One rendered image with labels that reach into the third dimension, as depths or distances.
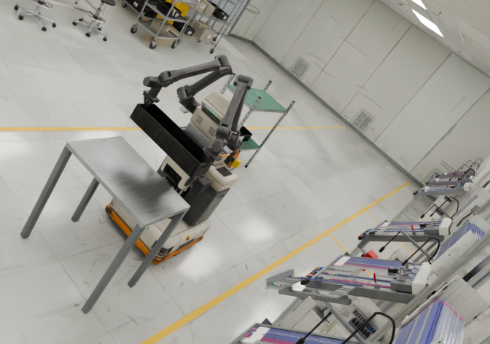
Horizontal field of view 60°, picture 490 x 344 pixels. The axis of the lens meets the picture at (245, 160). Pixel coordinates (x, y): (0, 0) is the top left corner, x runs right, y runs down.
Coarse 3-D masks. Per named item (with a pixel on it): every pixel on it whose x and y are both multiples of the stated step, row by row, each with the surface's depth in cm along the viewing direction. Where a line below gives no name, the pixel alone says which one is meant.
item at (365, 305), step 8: (352, 304) 326; (360, 304) 333; (368, 304) 340; (344, 312) 317; (368, 312) 330; (336, 320) 315; (376, 320) 328; (384, 320) 334; (328, 328) 316; (336, 328) 290; (344, 328) 295; (336, 336) 290; (344, 336) 288; (384, 336) 316
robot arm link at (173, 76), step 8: (216, 56) 268; (200, 64) 265; (208, 64) 265; (216, 64) 265; (168, 72) 262; (176, 72) 261; (184, 72) 262; (192, 72) 263; (200, 72) 265; (224, 72) 269; (168, 80) 260; (176, 80) 263
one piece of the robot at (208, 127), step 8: (192, 112) 296; (200, 112) 291; (192, 120) 296; (200, 120) 293; (208, 120) 289; (200, 128) 294; (208, 128) 291; (216, 128) 287; (208, 136) 292; (216, 136) 289; (168, 160) 305; (176, 168) 303; (184, 176) 301; (184, 184) 307; (192, 184) 318
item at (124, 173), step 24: (72, 144) 250; (96, 144) 264; (120, 144) 280; (96, 168) 245; (120, 168) 259; (144, 168) 274; (48, 192) 264; (120, 192) 240; (144, 192) 253; (168, 192) 268; (72, 216) 315; (144, 216) 236; (168, 216) 252; (120, 264) 246; (144, 264) 289; (96, 288) 253
